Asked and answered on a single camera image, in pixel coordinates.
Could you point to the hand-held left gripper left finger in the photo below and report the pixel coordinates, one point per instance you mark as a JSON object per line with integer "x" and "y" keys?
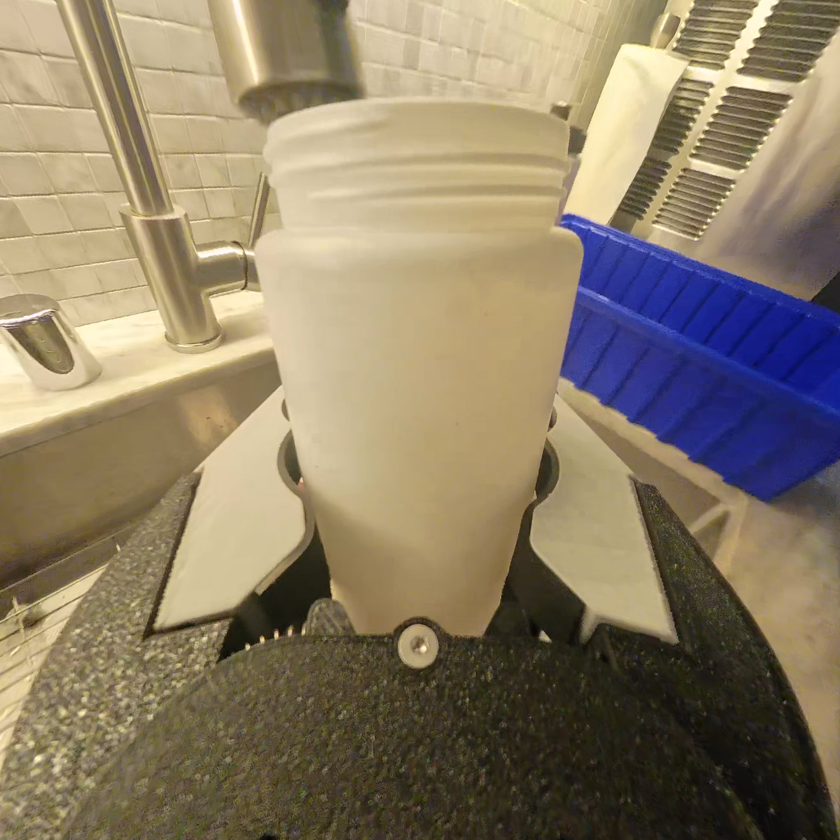
{"x": 229, "y": 525}

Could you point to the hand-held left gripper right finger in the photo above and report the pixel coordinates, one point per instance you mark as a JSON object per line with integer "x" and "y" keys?
{"x": 590, "y": 525}

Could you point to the white plastic bottle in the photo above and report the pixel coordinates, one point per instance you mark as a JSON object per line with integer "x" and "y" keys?
{"x": 420, "y": 367}

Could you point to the stainless steel sink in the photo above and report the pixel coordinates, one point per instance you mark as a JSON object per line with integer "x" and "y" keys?
{"x": 98, "y": 472}

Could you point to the blue plastic bin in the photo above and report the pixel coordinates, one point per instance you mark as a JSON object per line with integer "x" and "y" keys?
{"x": 689, "y": 341}

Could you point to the chrome cap fixture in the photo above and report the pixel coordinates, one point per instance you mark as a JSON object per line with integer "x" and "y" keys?
{"x": 46, "y": 341}

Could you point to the stainless steel faucet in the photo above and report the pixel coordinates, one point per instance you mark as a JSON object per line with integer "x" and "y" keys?
{"x": 170, "y": 262}

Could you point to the white paper towel roll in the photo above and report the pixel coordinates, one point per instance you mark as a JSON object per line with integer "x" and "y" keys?
{"x": 623, "y": 131}

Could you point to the metal louvered radiator cover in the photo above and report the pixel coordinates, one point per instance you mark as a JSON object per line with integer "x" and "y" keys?
{"x": 735, "y": 118}

